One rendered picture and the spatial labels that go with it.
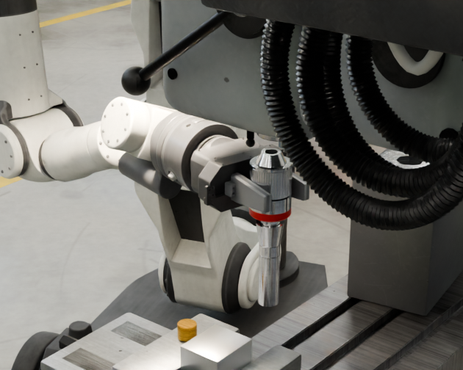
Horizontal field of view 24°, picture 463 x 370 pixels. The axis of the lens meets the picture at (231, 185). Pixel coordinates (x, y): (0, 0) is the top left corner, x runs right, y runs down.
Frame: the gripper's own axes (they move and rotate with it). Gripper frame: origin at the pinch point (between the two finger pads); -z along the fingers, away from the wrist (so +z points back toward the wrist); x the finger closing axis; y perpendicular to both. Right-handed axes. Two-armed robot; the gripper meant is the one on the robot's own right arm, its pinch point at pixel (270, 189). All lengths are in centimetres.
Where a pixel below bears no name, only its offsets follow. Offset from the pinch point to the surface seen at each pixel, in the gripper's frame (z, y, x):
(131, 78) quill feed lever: 3.6, -14.8, -15.3
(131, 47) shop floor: 432, 123, 251
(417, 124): -26.2, -16.5, -6.0
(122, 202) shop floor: 244, 122, 127
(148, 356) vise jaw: 1.8, 16.6, -15.5
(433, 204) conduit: -39.8, -17.4, -18.8
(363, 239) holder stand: 11.0, 18.0, 25.9
